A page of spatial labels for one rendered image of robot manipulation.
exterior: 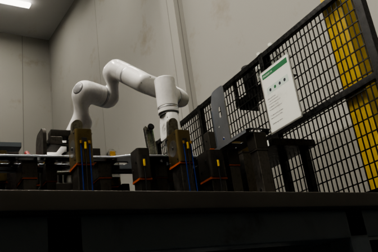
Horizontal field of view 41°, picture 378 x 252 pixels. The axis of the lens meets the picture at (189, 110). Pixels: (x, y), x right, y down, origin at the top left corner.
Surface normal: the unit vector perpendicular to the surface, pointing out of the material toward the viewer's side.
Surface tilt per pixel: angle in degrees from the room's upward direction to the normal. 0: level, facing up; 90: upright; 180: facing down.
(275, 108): 90
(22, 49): 90
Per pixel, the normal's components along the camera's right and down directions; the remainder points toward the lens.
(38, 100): 0.52, -0.38
